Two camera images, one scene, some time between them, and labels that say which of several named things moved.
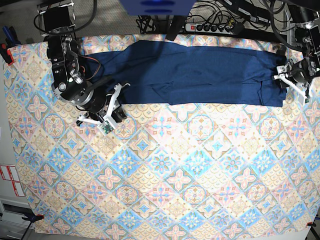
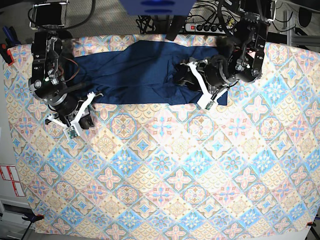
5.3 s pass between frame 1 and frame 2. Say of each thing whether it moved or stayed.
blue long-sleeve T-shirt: moved
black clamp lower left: stayed
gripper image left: moved
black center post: stayed
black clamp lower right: stayed
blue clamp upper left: stayed
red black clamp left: stayed
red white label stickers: stayed
